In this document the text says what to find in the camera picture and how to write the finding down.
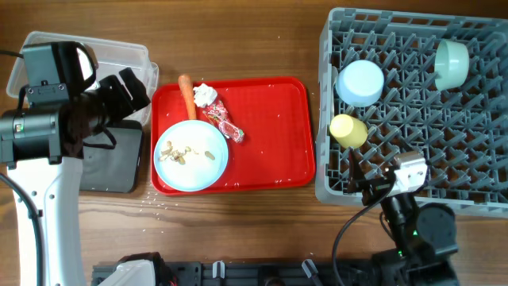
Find yellow plastic cup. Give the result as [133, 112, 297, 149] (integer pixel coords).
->
[329, 114, 368, 149]

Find light blue bowl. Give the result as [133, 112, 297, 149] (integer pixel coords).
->
[335, 60, 384, 107]

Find mint green bowl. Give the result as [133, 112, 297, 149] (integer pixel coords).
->
[434, 40, 469, 91]

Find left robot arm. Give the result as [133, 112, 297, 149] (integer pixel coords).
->
[1, 41, 150, 285]

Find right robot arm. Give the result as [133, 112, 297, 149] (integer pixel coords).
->
[346, 150, 460, 285]

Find grey dishwasher rack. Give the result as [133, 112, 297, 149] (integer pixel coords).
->
[315, 8, 507, 218]

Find clear plastic bin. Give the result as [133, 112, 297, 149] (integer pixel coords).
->
[6, 31, 159, 126]

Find black rectangular tray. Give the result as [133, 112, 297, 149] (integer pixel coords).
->
[79, 120, 144, 193]

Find orange carrot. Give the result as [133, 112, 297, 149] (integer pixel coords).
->
[178, 75, 197, 120]

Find peanut shell scraps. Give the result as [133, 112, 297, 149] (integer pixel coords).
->
[158, 141, 215, 165]

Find red serving tray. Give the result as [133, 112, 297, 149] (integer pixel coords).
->
[150, 75, 318, 196]

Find crumpled white tissue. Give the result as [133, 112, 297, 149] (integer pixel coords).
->
[193, 83, 218, 108]

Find light blue plate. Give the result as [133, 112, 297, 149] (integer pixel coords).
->
[152, 120, 229, 192]

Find red candy wrapper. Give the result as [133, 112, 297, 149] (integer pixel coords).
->
[203, 99, 244, 143]

